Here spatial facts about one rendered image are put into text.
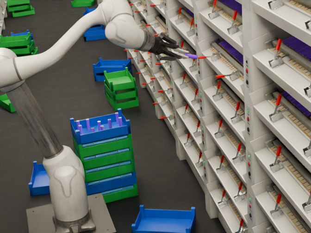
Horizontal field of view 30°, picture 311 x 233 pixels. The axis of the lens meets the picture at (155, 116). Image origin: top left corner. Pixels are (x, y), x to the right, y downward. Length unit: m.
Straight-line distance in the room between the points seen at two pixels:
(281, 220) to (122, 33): 0.96
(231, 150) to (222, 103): 0.21
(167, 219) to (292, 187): 1.31
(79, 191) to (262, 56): 1.05
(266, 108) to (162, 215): 1.28
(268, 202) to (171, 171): 1.46
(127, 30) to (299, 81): 0.87
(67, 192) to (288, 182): 1.03
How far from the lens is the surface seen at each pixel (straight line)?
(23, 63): 2.44
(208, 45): 2.75
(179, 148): 3.71
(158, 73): 4.22
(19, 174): 3.87
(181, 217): 3.16
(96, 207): 2.83
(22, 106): 2.65
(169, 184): 3.49
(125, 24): 2.41
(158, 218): 3.18
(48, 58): 2.44
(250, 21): 2.03
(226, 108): 2.57
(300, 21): 1.70
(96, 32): 6.81
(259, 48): 2.06
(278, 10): 1.83
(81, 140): 3.17
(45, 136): 2.71
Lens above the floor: 1.76
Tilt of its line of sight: 23 degrees down
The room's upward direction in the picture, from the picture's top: 5 degrees counter-clockwise
